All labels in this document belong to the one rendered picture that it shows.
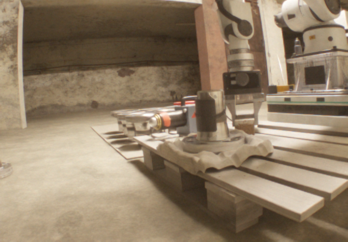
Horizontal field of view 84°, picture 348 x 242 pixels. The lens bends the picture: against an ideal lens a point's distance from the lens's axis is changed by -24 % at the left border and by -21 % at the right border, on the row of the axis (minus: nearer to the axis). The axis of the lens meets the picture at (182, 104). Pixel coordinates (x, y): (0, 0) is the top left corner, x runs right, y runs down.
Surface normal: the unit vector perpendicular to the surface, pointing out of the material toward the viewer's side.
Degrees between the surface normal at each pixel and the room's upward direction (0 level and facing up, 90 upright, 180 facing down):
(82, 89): 90
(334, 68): 90
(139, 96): 90
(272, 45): 90
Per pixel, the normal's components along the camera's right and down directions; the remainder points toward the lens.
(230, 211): -0.89, 0.09
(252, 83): -0.27, 0.07
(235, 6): 0.33, 0.02
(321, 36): -0.66, 0.09
